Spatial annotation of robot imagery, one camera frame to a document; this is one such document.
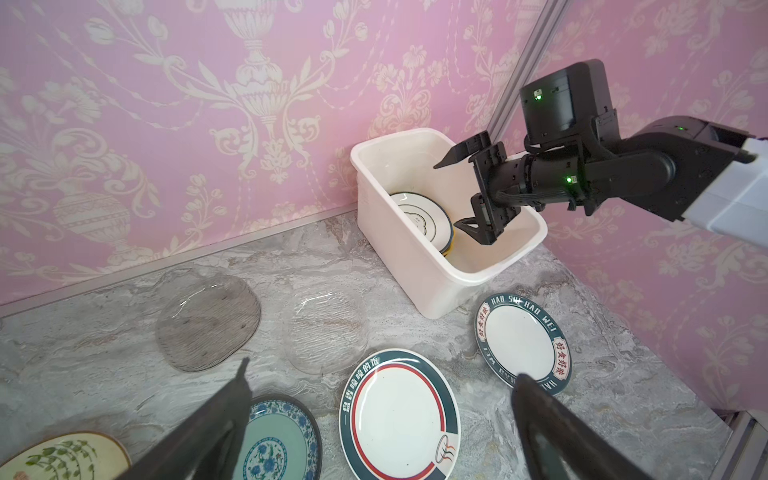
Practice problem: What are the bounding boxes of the white plate green cloud motif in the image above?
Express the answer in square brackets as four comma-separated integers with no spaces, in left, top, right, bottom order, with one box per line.
[390,192,454,253]

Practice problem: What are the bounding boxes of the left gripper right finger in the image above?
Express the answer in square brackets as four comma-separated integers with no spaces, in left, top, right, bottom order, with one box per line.
[511,374,649,479]

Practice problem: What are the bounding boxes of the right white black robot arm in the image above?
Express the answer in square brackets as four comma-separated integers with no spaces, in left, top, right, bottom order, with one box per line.
[441,59,767,247]

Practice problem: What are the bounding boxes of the white plate green red rim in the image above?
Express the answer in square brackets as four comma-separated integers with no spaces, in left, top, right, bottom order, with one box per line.
[339,348,461,480]

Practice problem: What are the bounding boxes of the yellow scalloped dotted plate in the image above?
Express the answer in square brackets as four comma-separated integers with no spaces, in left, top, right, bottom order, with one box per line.
[441,229,456,257]

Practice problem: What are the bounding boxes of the right corner aluminium post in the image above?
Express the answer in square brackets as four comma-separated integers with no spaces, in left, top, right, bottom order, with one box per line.
[487,0,570,143]

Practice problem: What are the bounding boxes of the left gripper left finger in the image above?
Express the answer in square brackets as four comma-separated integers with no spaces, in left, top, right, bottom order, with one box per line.
[120,358,252,479]

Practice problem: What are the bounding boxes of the grey smoked glass plate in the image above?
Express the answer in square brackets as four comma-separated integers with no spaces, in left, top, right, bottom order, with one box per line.
[155,274,262,372]

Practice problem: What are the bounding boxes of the cream plate with willow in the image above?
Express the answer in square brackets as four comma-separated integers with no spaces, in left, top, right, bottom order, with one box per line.
[1,431,131,480]

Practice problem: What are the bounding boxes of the white plastic bin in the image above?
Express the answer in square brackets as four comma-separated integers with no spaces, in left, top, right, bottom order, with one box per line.
[350,128,548,319]

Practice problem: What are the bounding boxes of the white plate green lettered rim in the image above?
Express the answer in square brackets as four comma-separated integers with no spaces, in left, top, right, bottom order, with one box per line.
[474,293,573,394]

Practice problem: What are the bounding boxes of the blue floral patterned plate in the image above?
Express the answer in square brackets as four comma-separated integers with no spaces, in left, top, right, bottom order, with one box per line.
[232,394,323,480]

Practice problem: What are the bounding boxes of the clear glass plate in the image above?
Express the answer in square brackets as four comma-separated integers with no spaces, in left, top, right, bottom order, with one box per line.
[282,286,370,375]

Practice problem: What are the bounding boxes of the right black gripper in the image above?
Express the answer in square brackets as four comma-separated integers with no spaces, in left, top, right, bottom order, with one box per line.
[433,59,620,245]

